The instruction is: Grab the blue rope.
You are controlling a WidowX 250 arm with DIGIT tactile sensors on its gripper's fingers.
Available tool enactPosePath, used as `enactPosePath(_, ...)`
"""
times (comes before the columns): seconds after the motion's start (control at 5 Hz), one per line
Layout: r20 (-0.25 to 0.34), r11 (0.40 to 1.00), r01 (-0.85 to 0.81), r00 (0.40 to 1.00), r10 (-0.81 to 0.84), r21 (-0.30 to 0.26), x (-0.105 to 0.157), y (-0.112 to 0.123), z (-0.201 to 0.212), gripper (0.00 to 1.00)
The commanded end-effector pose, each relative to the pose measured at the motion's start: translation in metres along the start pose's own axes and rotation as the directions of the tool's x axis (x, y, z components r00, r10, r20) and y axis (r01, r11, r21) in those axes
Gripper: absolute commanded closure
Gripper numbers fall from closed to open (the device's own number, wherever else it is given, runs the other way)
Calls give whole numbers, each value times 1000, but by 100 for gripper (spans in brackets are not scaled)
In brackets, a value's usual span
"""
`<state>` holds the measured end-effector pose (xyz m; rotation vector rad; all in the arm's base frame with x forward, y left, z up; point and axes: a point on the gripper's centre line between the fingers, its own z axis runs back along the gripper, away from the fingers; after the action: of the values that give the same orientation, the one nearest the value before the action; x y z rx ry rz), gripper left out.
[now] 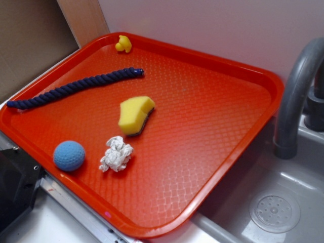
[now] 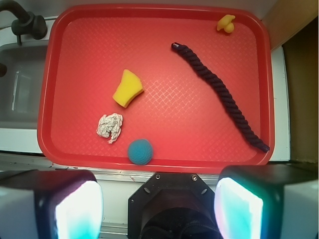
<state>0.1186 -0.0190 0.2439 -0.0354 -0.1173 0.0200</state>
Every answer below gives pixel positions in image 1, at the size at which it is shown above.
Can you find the red plastic tray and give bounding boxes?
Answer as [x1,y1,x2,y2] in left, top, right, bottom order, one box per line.
[1,33,284,239]

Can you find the yellow kitchen sponge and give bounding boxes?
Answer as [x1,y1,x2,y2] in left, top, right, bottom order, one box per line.
[118,96,155,136]

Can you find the crumpled white paper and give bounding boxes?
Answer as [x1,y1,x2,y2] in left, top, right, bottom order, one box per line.
[99,136,134,172]

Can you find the yellow rubber duck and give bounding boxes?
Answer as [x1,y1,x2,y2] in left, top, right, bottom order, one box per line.
[115,35,132,53]

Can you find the blue dimpled ball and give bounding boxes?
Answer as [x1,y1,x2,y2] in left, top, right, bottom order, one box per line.
[53,141,86,172]

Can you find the light wooden board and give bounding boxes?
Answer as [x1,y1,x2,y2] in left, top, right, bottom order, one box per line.
[57,0,110,48]

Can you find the grey toy sink basin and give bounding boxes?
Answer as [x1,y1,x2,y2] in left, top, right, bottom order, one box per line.
[192,120,323,242]

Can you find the grey toy faucet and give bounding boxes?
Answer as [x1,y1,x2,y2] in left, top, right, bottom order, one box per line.
[273,37,323,159]

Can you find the brown cardboard panel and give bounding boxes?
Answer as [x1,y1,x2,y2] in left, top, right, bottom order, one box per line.
[1,1,78,102]

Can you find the dark blue twisted rope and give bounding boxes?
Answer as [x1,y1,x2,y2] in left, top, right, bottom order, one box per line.
[6,67,145,110]

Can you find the black metal bracket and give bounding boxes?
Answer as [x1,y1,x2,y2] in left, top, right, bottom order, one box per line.
[1,146,44,235]

